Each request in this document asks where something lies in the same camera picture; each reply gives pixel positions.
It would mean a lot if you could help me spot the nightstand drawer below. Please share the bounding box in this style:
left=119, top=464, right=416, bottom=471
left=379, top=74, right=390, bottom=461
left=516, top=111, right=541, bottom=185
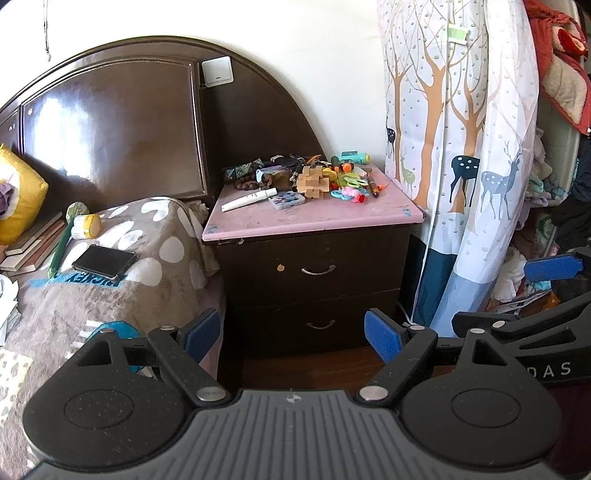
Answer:
left=215, top=225, right=410, bottom=302
left=221, top=289, right=400, bottom=360

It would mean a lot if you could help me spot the grey spotted blanket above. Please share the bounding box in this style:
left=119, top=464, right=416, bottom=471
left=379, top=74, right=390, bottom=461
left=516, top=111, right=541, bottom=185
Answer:
left=1, top=197, right=225, bottom=479

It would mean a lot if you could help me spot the pile of clothes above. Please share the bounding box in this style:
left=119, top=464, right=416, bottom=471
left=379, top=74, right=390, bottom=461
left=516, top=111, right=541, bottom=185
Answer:
left=487, top=130, right=590, bottom=311

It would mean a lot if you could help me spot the black smartphone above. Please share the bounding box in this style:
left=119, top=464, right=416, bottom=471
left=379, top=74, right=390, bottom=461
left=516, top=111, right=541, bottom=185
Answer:
left=72, top=245, right=137, bottom=281

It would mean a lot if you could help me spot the dark wooden nightstand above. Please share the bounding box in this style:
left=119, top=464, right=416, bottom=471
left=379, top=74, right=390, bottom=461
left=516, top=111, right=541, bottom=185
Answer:
left=202, top=170, right=423, bottom=361

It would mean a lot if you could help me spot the yellow white round container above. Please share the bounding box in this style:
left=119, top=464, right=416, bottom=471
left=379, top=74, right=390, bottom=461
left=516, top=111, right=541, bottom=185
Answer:
left=70, top=214, right=102, bottom=240

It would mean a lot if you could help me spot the green massage stick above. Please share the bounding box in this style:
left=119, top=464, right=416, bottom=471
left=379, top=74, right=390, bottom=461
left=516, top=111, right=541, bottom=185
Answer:
left=47, top=201, right=89, bottom=279

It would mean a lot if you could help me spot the pile of colourful toys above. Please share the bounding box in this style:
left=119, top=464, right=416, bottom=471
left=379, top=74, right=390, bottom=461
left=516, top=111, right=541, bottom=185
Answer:
left=322, top=154, right=387, bottom=204

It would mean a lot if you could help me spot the white remote control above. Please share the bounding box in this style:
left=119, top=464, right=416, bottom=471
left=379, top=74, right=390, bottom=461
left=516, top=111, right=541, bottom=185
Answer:
left=221, top=188, right=277, bottom=213

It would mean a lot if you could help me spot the stack of books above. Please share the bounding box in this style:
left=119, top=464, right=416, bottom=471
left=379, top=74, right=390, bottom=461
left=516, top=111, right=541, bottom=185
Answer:
left=1, top=213, right=66, bottom=276

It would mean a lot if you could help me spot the patterned small box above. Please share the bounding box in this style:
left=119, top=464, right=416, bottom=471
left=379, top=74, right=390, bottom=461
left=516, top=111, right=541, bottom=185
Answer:
left=223, top=158, right=264, bottom=183

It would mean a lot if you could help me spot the wooden puzzle block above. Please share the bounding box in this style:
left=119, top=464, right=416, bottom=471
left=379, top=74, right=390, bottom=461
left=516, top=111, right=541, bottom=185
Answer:
left=295, top=166, right=329, bottom=199

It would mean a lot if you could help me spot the teal yellow flashlight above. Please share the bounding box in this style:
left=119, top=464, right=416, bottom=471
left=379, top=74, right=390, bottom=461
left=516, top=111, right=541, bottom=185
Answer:
left=339, top=151, right=370, bottom=164

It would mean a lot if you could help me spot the deer print curtain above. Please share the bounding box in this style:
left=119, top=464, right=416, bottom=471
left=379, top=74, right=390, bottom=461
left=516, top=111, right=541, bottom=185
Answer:
left=381, top=1, right=540, bottom=337

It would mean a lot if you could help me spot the red quilted blanket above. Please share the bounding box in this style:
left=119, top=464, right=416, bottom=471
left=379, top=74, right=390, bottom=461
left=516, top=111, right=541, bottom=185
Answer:
left=524, top=1, right=590, bottom=135

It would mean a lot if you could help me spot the yellow cushion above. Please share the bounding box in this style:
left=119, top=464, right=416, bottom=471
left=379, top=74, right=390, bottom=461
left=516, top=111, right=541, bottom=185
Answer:
left=1, top=144, right=49, bottom=246

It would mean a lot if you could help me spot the dark wooden headboard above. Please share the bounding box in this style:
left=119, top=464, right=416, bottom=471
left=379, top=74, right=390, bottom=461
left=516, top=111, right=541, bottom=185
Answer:
left=1, top=36, right=322, bottom=211

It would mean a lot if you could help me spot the white wall switch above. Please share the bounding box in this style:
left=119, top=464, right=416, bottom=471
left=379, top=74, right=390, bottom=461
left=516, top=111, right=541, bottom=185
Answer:
left=201, top=56, right=235, bottom=88

